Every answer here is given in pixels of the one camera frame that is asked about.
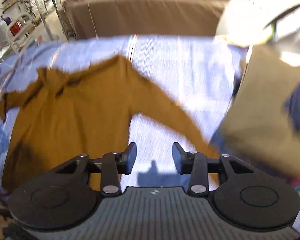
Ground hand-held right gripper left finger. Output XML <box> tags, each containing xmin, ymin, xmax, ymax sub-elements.
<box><xmin>49</xmin><ymin>142</ymin><xmax>137</xmax><ymax>197</ymax></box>

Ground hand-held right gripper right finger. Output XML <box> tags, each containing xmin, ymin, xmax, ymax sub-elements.
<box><xmin>172</xmin><ymin>142</ymin><xmax>255</xmax><ymax>197</ymax></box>

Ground tan cloth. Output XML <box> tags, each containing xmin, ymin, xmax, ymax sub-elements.
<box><xmin>219</xmin><ymin>44</ymin><xmax>300</xmax><ymax>180</ymax></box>

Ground blue plaid blanket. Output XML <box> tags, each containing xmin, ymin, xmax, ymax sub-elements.
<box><xmin>0</xmin><ymin>34</ymin><xmax>300</xmax><ymax>232</ymax></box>

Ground navy cloth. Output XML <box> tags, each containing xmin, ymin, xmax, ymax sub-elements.
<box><xmin>284</xmin><ymin>81</ymin><xmax>300</xmax><ymax>133</ymax></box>

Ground mustard knit garment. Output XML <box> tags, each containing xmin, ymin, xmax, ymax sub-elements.
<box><xmin>0</xmin><ymin>55</ymin><xmax>222</xmax><ymax>196</ymax></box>

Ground white cloth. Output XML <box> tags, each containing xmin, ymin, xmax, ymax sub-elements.
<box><xmin>215</xmin><ymin>0</ymin><xmax>300</xmax><ymax>67</ymax></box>

